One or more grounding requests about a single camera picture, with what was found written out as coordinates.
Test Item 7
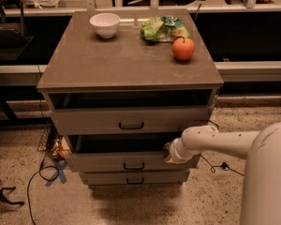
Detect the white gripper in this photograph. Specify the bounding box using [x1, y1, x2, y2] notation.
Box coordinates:
[163, 138, 200, 164]

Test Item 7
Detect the grey drawer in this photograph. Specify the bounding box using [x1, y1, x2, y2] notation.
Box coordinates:
[51, 106, 212, 135]
[66, 132, 200, 173]
[80, 170, 189, 186]

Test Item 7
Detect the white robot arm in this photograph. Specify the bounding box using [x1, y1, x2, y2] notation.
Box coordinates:
[164, 122, 281, 225]

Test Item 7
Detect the grey drawer cabinet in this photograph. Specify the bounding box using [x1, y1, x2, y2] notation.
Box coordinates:
[36, 8, 225, 189]

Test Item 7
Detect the orange apple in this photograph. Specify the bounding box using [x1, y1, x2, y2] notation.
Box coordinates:
[172, 37, 195, 61]

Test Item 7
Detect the green snack bag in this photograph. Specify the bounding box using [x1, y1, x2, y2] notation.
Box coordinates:
[140, 16, 190, 42]

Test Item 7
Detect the white ceramic bowl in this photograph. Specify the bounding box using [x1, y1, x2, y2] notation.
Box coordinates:
[90, 13, 120, 38]

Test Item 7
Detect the black object floor left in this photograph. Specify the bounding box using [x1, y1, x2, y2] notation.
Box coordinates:
[0, 187, 24, 205]

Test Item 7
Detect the black chair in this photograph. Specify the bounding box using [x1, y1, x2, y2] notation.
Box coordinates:
[0, 0, 33, 60]

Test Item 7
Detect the black floor cable right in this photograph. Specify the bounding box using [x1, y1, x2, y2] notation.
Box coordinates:
[200, 119, 245, 177]

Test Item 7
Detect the black floor cable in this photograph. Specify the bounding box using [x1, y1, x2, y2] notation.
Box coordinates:
[26, 156, 60, 225]
[200, 119, 245, 177]

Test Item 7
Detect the wire basket with items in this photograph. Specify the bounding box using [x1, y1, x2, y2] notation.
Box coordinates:
[37, 124, 71, 161]

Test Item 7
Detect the black floor cable left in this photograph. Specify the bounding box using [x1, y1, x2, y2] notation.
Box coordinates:
[26, 156, 60, 225]

